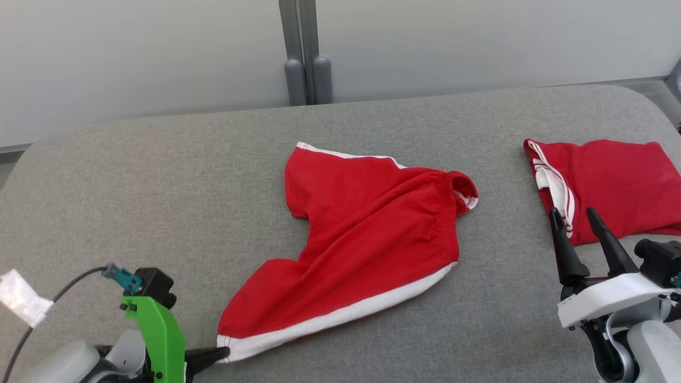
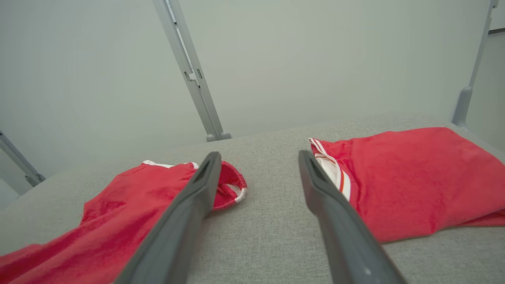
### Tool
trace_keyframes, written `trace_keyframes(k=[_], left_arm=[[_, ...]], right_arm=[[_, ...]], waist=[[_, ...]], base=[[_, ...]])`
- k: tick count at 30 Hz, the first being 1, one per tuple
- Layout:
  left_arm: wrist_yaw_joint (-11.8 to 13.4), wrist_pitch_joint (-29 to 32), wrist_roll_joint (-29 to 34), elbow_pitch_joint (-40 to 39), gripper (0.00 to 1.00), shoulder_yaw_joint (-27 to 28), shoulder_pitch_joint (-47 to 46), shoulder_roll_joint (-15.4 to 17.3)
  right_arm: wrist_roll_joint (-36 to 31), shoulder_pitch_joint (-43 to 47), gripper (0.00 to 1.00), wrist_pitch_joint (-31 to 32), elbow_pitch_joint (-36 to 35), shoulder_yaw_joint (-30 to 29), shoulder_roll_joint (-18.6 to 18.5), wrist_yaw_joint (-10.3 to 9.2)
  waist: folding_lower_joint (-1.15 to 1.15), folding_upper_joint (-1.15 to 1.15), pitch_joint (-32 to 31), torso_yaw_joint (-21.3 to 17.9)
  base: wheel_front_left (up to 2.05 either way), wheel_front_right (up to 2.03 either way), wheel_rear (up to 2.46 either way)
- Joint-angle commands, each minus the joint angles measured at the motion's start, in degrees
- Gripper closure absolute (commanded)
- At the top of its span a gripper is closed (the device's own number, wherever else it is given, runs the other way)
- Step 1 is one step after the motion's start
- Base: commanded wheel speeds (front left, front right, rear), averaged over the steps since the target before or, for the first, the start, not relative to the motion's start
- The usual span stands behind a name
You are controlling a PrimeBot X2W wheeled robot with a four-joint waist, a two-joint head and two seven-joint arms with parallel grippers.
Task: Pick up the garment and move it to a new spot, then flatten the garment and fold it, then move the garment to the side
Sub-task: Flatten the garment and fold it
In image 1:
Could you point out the white tape label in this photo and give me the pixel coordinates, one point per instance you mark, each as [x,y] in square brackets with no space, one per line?
[24,298]

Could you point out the grey partition post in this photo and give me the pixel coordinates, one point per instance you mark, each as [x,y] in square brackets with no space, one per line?
[291,48]
[319,74]

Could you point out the red Bulls basketball jersey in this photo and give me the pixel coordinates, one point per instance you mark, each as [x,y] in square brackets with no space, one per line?
[622,186]

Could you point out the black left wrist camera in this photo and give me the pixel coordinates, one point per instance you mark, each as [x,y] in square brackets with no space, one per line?
[157,284]

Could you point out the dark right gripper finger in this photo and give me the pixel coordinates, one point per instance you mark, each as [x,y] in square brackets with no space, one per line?
[569,260]
[617,255]

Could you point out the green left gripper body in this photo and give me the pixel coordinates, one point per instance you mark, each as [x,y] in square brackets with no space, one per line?
[162,340]

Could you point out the grey partition foot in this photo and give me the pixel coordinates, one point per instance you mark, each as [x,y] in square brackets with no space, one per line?
[675,80]

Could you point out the red shorts with white hem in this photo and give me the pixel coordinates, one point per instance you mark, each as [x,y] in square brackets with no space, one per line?
[372,239]

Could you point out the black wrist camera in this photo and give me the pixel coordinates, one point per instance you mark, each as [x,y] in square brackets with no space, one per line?
[659,260]
[157,284]

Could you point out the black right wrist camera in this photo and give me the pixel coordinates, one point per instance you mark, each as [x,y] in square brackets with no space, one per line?
[659,260]

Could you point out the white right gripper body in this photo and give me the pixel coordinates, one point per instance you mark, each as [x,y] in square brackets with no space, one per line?
[612,298]

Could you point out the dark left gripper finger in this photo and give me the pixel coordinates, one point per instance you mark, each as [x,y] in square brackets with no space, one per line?
[205,357]

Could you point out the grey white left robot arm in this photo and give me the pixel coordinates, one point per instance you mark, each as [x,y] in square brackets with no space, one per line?
[69,364]

